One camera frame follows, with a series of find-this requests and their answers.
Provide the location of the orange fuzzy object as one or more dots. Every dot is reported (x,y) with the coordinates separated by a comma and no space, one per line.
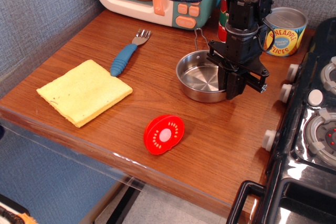
(17,218)

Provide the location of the pineapple slices can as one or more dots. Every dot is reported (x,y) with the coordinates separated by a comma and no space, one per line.
(288,27)

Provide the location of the tomato sauce can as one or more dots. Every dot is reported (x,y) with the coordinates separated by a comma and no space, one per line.
(222,33)

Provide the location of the red toy tomato half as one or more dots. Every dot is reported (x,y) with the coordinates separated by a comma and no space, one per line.
(163,133)

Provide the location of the white stove knob upper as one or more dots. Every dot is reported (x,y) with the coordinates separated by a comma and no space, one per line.
(292,72)

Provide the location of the black toy stove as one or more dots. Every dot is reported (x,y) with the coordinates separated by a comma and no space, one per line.
(300,183)

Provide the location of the white stove knob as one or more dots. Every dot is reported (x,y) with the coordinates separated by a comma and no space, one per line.
(268,140)
(292,72)
(285,93)

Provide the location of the small metal pot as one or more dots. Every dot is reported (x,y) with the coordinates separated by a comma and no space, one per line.
(198,76)

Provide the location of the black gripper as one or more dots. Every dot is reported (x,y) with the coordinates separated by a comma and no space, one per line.
(238,60)

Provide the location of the blue handled fork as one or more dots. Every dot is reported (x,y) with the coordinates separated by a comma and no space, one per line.
(121,60)

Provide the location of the white stove knob lower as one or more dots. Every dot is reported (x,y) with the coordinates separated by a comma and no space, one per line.
(268,140)

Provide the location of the white stove knob middle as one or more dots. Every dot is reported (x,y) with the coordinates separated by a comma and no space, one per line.
(285,93)

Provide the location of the yellow folded cloth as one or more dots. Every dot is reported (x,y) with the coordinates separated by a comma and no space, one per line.
(84,92)

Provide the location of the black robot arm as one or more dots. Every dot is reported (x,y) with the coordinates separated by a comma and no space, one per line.
(246,14)

